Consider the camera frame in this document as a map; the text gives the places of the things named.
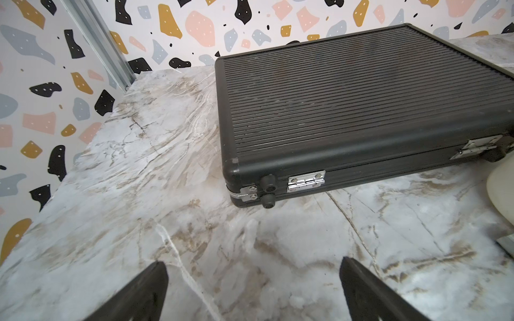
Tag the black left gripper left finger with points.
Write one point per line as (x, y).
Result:
(141, 299)

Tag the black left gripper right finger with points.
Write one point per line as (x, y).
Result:
(369, 298)

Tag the white plastic storage box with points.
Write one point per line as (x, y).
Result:
(500, 188)

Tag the black ribbed tool case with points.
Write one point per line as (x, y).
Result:
(347, 110)

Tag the aluminium corner post left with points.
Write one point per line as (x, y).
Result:
(92, 25)

